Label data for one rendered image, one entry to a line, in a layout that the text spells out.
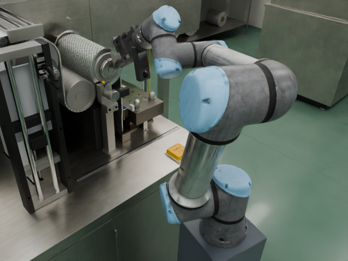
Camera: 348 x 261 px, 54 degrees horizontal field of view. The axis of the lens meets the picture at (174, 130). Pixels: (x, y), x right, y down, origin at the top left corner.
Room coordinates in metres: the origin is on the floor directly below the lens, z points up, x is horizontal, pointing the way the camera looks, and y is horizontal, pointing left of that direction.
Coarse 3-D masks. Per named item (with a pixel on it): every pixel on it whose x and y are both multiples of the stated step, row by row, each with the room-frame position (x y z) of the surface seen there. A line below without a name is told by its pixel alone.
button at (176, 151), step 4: (176, 144) 1.15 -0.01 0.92; (180, 144) 1.15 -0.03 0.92; (168, 148) 1.12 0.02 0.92; (172, 148) 1.12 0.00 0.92; (176, 148) 1.12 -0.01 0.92; (180, 148) 1.12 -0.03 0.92; (168, 152) 1.11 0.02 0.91; (172, 152) 1.09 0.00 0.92; (176, 152) 1.09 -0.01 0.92; (180, 152) 1.10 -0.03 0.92; (172, 156) 1.09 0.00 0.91; (176, 156) 1.08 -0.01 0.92; (180, 156) 1.07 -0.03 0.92
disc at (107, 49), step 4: (108, 48) 1.16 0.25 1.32; (112, 48) 1.18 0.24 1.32; (100, 52) 1.14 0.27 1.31; (104, 52) 1.15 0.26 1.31; (116, 52) 1.19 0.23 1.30; (96, 56) 1.13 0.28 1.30; (92, 60) 1.12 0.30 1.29; (96, 60) 1.12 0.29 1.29; (92, 64) 1.11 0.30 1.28; (92, 68) 1.11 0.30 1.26; (92, 72) 1.11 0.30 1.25; (120, 72) 1.20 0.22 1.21; (92, 76) 1.11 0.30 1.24; (92, 80) 1.11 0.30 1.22; (96, 80) 1.12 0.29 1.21; (116, 80) 1.18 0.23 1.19
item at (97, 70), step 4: (108, 52) 1.16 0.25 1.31; (100, 56) 1.14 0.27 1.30; (104, 56) 1.14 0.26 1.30; (108, 56) 1.15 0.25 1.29; (100, 60) 1.13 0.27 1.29; (96, 64) 1.12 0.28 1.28; (100, 64) 1.13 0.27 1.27; (96, 68) 1.12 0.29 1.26; (96, 72) 1.11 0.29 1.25; (96, 76) 1.11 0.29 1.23; (100, 76) 1.13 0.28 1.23; (116, 76) 1.18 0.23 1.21; (100, 80) 1.12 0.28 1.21; (104, 80) 1.14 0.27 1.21; (108, 80) 1.15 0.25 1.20; (112, 80) 1.16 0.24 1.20
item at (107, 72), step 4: (104, 60) 1.14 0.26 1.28; (108, 60) 1.14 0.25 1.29; (104, 64) 1.13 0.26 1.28; (108, 64) 1.14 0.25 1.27; (112, 64) 1.15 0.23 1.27; (100, 68) 1.12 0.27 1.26; (104, 68) 1.12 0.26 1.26; (108, 68) 1.14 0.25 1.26; (112, 68) 1.15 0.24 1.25; (100, 72) 1.12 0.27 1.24; (104, 72) 1.12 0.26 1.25; (108, 72) 1.14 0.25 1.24; (112, 72) 1.15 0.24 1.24; (116, 72) 1.16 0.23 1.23; (104, 76) 1.12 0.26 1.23; (108, 76) 1.13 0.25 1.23; (112, 76) 1.15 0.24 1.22
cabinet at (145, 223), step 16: (128, 208) 0.88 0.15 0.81; (144, 208) 0.94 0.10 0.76; (160, 208) 1.00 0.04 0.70; (112, 224) 0.83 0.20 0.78; (128, 224) 0.88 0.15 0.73; (144, 224) 0.94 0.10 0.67; (160, 224) 1.00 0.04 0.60; (176, 224) 1.08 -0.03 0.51; (80, 240) 0.73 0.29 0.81; (96, 240) 0.77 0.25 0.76; (112, 240) 0.82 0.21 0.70; (128, 240) 0.88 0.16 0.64; (144, 240) 0.94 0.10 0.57; (160, 240) 1.00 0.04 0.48; (176, 240) 1.09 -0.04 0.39; (64, 256) 0.68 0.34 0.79; (80, 256) 0.72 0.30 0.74; (96, 256) 0.77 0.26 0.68; (112, 256) 0.82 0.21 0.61; (128, 256) 0.87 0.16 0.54; (144, 256) 0.94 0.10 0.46; (160, 256) 1.01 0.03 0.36; (176, 256) 1.09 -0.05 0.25
